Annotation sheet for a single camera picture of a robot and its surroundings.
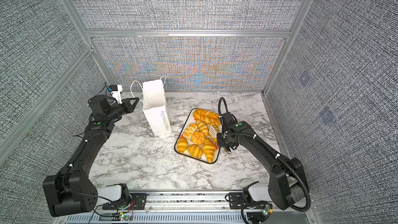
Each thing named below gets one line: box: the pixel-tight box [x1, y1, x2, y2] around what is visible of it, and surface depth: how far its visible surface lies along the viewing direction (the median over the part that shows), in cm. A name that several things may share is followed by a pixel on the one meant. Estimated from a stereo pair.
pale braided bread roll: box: [182, 122, 199, 140], surface depth 96 cm
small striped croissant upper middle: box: [195, 119, 209, 137], surface depth 99 cm
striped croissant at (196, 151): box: [187, 144, 204, 158], surface depth 87 cm
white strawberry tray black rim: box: [174, 107, 221, 165], surface depth 89 cm
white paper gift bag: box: [130, 75, 173, 136], surface depth 87 cm
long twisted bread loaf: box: [192, 108, 221, 127], surface depth 104 cm
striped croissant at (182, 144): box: [176, 136, 189, 153], surface depth 91 cm
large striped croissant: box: [202, 137, 217, 164], surface depth 88 cm
